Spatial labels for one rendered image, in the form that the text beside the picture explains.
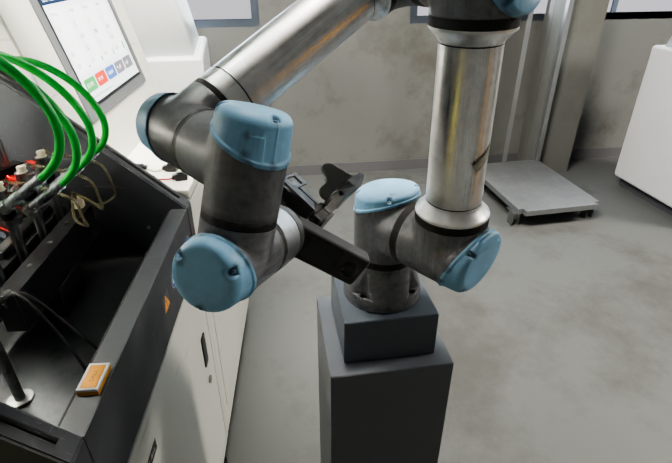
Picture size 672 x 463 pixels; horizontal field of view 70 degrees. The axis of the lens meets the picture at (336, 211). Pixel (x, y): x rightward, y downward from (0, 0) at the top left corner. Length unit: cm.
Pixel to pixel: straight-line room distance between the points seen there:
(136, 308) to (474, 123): 63
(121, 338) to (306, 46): 54
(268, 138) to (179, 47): 210
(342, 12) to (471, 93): 19
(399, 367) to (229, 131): 65
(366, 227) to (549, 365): 152
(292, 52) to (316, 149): 301
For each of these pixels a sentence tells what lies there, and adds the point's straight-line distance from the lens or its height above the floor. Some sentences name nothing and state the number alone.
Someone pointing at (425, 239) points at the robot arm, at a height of 110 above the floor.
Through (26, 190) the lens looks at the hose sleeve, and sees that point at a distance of 92.
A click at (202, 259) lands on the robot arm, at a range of 45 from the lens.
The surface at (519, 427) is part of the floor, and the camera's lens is 199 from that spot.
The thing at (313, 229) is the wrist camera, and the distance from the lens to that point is 60.
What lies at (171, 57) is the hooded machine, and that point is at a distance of 250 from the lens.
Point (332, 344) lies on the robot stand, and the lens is 100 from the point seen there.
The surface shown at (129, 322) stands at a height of 95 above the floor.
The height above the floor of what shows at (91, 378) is 96.
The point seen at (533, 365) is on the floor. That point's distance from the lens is 222.
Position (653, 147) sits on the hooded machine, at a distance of 375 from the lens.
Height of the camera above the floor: 150
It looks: 29 degrees down
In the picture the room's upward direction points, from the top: straight up
